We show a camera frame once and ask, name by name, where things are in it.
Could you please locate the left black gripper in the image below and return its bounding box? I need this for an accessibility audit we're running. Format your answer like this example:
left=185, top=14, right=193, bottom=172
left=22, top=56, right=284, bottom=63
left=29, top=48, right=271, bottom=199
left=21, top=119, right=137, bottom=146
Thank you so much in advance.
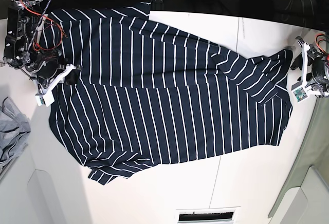
left=290, top=36, right=328, bottom=84

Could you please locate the navy white striped t-shirt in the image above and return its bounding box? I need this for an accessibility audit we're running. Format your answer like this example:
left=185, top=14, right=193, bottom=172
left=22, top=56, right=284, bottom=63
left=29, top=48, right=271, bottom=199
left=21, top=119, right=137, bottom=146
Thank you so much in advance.
left=41, top=2, right=293, bottom=184

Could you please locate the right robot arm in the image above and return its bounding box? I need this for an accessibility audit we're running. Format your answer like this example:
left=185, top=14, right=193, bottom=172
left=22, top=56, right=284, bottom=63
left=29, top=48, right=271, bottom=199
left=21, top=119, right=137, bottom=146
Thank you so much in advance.
left=1, top=0, right=68, bottom=88

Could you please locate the grey clothes pile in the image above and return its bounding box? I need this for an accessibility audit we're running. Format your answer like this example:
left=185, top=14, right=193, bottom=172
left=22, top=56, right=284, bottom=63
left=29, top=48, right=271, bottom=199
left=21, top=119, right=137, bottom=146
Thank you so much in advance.
left=1, top=97, right=31, bottom=170

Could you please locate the white vent slot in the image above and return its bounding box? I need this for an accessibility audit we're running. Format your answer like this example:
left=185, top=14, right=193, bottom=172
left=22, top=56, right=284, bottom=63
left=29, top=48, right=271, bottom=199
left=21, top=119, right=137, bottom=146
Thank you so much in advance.
left=175, top=207, right=241, bottom=224

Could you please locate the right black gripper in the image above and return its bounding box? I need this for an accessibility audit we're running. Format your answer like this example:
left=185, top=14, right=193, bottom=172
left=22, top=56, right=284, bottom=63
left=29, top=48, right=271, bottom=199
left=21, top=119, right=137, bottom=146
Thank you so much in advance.
left=30, top=55, right=83, bottom=85

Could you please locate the grey-green side panel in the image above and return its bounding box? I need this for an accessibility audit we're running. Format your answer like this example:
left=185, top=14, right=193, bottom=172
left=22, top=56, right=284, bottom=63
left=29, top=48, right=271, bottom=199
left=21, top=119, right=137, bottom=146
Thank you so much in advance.
left=268, top=98, right=328, bottom=218

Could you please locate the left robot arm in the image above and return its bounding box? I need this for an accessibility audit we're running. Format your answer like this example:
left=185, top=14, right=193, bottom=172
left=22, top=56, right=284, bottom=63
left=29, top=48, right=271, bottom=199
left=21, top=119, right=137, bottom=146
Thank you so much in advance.
left=306, top=33, right=328, bottom=86

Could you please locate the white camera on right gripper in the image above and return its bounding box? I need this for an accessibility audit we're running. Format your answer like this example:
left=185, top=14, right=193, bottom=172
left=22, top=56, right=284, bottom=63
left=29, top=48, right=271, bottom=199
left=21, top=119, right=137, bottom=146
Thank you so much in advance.
left=35, top=64, right=78, bottom=107

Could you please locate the black round stool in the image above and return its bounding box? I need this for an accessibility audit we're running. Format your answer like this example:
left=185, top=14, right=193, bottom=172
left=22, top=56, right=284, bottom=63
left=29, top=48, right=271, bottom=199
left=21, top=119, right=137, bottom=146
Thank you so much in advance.
left=238, top=0, right=275, bottom=20

